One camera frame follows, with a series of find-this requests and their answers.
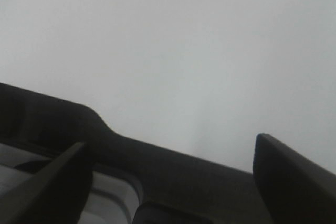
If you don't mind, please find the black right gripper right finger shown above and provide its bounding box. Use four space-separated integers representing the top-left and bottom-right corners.
253 133 335 223

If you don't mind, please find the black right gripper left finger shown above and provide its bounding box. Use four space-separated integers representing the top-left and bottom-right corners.
1 143 93 223

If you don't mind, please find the black robot base housing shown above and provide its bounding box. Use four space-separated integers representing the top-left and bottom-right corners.
1 84 271 223

